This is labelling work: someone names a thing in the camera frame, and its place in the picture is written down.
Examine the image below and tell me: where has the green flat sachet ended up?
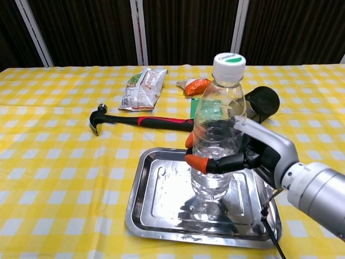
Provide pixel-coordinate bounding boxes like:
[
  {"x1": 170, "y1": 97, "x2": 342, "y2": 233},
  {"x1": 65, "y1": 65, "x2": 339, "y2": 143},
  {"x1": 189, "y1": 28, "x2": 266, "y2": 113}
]
[{"x1": 190, "y1": 98, "x2": 202, "y2": 119}]

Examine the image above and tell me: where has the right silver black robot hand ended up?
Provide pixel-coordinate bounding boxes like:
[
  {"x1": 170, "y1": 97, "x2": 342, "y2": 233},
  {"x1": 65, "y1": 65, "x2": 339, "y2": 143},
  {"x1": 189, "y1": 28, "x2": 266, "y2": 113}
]
[{"x1": 184, "y1": 117, "x2": 300, "y2": 194}]

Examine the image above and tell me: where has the thin black cable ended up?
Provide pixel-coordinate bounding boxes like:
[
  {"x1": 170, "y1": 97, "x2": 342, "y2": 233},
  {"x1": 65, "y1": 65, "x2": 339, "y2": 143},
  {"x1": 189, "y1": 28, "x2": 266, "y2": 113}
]
[{"x1": 260, "y1": 188, "x2": 288, "y2": 259}]

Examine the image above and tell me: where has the black red claw hammer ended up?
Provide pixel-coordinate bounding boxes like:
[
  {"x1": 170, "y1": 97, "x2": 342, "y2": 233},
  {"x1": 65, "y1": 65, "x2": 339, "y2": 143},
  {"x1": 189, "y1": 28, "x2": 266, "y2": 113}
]
[{"x1": 89, "y1": 103, "x2": 195, "y2": 137}]

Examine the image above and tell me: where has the transparent plastic water bottle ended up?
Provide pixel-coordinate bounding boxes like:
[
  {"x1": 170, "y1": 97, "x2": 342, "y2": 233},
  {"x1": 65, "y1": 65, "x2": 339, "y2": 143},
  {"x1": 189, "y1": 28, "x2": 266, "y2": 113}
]
[{"x1": 190, "y1": 52, "x2": 247, "y2": 201}]

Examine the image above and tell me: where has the yellow white checked tablecloth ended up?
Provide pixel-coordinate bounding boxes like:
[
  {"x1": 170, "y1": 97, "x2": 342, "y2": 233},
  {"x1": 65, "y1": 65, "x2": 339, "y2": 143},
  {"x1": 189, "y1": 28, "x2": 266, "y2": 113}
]
[{"x1": 0, "y1": 64, "x2": 345, "y2": 259}]

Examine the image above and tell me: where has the black mesh pen holder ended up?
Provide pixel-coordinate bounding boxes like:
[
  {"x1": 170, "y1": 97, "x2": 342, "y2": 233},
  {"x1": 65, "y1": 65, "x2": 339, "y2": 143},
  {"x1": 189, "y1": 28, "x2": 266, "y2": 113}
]
[{"x1": 245, "y1": 86, "x2": 280, "y2": 125}]

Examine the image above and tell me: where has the white printed snack bag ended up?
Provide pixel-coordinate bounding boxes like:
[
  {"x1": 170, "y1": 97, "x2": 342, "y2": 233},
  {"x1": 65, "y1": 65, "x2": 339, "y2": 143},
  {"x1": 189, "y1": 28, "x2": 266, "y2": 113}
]
[{"x1": 118, "y1": 67, "x2": 169, "y2": 112}]

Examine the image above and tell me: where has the orange white snack pouch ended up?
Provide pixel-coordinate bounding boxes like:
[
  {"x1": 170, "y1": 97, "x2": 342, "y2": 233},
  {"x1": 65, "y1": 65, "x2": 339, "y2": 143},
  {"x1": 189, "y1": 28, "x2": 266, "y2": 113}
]
[{"x1": 176, "y1": 77, "x2": 213, "y2": 96}]

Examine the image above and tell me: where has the rectangular metal tray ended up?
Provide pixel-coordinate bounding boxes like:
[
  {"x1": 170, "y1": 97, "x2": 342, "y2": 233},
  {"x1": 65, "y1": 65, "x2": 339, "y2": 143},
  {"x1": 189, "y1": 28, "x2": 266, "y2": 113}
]
[{"x1": 125, "y1": 147, "x2": 283, "y2": 249}]

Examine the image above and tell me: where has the white partition post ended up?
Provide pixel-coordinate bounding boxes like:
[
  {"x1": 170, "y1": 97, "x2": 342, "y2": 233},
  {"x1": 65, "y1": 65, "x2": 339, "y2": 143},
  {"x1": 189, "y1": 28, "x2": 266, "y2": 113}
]
[
  {"x1": 129, "y1": 0, "x2": 149, "y2": 66},
  {"x1": 15, "y1": 0, "x2": 54, "y2": 67},
  {"x1": 229, "y1": 0, "x2": 250, "y2": 66}
]

